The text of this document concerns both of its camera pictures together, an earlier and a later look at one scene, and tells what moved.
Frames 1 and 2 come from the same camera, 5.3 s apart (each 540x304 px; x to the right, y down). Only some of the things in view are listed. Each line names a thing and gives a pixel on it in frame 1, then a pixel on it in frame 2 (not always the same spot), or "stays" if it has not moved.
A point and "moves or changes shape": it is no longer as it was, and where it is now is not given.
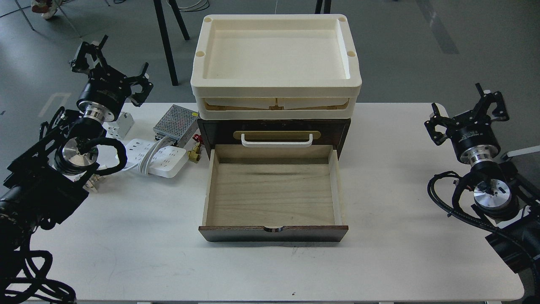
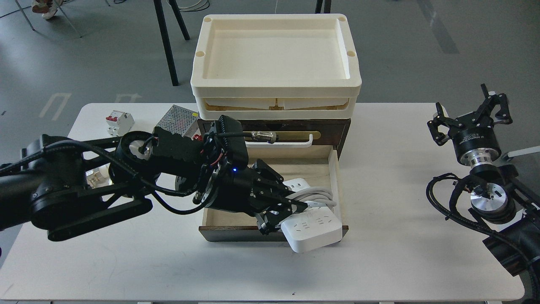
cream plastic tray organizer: x=276 y=66 stays
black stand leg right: x=327 y=6 stays
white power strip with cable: x=157 y=158 moves or changes shape
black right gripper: x=473 y=137 stays
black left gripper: x=105 y=94 -> x=237 y=187
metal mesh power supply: x=178 y=123 stays
